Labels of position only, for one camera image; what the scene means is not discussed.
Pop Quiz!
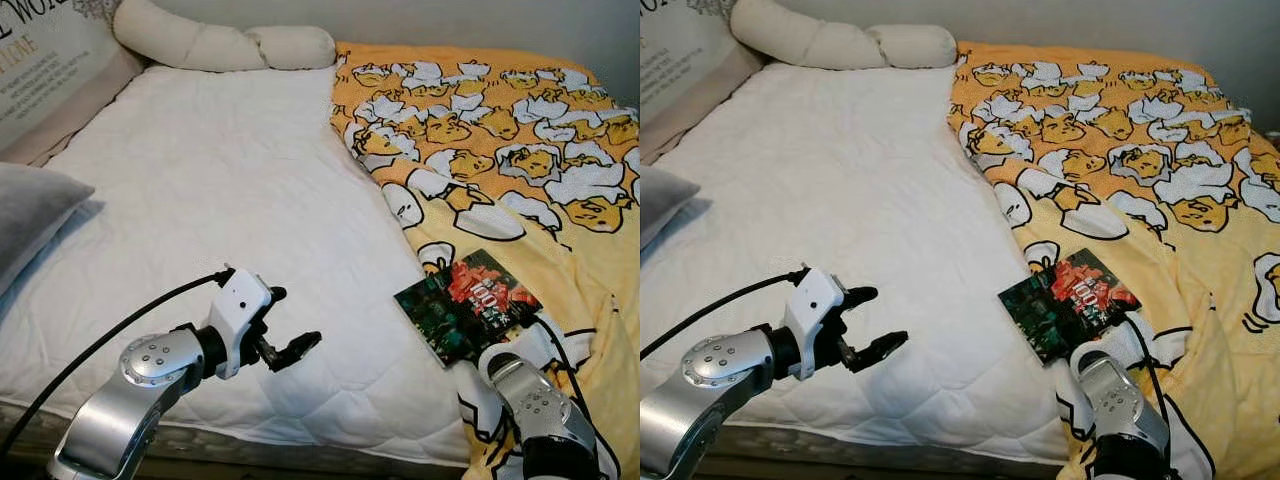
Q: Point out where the dark green red book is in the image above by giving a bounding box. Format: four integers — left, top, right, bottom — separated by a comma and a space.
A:
998, 248, 1141, 366
393, 250, 543, 368

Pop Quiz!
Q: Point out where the grey pillow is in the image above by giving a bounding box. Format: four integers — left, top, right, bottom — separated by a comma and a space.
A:
0, 162, 96, 296
640, 165, 701, 251

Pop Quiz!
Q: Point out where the yellow cartoon print blanket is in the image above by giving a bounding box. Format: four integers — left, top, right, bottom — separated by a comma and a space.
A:
948, 42, 1280, 480
330, 42, 641, 480

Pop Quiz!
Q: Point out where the white quilted mattress pad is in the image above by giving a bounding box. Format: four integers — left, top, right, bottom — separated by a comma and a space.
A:
0, 65, 471, 466
640, 62, 1071, 466

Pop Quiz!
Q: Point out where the grey mattress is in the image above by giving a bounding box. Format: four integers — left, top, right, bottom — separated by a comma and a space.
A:
0, 400, 471, 480
690, 425, 1071, 480

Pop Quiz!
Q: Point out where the beige knotted long pillow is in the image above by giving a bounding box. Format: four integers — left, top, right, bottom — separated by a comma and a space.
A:
730, 0, 958, 71
113, 0, 338, 73

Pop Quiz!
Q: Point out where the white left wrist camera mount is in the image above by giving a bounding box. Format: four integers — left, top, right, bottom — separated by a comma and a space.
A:
783, 268, 846, 381
207, 268, 273, 379

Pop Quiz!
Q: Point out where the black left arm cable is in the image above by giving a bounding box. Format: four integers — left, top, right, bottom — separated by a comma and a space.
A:
640, 268, 809, 359
0, 268, 233, 456

